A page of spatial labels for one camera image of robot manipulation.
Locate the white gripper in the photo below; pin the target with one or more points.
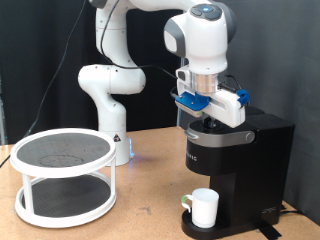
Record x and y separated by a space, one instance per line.
226 106

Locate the black Keurig coffee machine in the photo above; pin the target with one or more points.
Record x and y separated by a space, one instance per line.
246 173

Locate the white mug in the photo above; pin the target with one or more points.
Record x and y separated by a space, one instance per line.
203 208

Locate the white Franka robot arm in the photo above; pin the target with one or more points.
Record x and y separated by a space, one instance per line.
113 80

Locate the grey backdrop panel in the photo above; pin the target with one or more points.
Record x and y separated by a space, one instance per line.
283 50

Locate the black tape strip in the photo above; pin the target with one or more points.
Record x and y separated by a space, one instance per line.
268 230

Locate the white two tier turntable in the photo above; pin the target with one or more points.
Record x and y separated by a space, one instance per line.
63 200

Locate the black curtain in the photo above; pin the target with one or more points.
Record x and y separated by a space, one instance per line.
13 50

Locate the wrist camera on blue mount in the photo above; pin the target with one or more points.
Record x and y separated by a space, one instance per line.
193 103

